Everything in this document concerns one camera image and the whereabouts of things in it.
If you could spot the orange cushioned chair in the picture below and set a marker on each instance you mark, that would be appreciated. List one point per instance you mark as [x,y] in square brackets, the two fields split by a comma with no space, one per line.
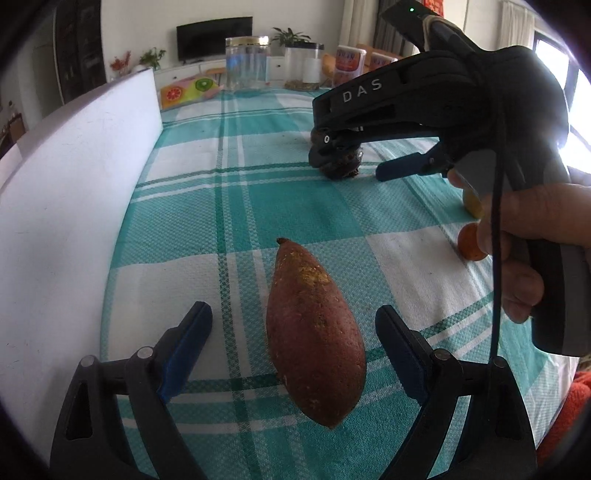
[328,64]

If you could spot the white orange printed can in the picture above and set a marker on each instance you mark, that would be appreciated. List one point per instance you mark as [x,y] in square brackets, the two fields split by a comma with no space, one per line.
[351,62]
[383,58]

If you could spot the white board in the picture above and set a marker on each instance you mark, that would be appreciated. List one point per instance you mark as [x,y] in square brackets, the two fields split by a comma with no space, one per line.
[69,207]

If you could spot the glass jar with gold lid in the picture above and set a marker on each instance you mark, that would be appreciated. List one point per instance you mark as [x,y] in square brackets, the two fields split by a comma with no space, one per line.
[247,64]

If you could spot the orange cloth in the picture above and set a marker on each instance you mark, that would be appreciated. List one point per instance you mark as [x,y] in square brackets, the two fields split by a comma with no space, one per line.
[568,415]

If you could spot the small green potted plant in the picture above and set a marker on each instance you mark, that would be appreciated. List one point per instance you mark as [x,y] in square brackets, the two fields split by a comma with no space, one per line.
[152,57]

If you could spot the dark brown round fruit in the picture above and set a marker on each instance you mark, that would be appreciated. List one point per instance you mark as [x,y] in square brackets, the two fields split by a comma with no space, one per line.
[342,170]

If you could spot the person's right hand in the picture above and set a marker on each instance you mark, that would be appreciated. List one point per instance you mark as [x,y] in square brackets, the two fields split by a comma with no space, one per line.
[531,221]

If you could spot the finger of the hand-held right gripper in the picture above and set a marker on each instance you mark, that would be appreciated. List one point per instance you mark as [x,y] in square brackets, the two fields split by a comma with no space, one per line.
[330,152]
[401,167]

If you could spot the teal checkered tablecloth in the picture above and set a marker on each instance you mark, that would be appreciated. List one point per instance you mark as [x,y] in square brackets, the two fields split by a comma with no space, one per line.
[295,203]

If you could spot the clear jar with black lid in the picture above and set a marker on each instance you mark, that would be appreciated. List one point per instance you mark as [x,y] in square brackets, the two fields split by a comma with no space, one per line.
[302,64]

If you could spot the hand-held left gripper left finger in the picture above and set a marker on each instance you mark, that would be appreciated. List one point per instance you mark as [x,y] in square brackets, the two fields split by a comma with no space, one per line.
[178,364]

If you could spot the yellow fruit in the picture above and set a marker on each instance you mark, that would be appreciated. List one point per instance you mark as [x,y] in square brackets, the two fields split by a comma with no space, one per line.
[473,203]

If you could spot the red flower plant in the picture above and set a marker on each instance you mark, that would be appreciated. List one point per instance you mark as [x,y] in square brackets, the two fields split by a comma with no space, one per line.
[121,62]

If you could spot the reddish brown sweet potato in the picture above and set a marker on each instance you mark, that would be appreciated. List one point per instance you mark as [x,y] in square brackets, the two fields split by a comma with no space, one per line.
[314,341]

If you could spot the black television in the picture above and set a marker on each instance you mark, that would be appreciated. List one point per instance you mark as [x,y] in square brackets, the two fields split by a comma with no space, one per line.
[214,37]

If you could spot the white low cabinet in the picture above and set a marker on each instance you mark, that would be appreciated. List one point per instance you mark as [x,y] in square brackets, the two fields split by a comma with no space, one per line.
[184,70]

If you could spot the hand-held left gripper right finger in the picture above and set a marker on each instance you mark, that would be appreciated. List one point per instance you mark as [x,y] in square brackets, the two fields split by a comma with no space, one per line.
[406,350]

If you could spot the fruit print packet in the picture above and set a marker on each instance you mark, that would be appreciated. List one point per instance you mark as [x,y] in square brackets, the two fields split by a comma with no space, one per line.
[189,90]

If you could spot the small orange fruit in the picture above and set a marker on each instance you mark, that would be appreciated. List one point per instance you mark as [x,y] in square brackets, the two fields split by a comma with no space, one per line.
[468,242]

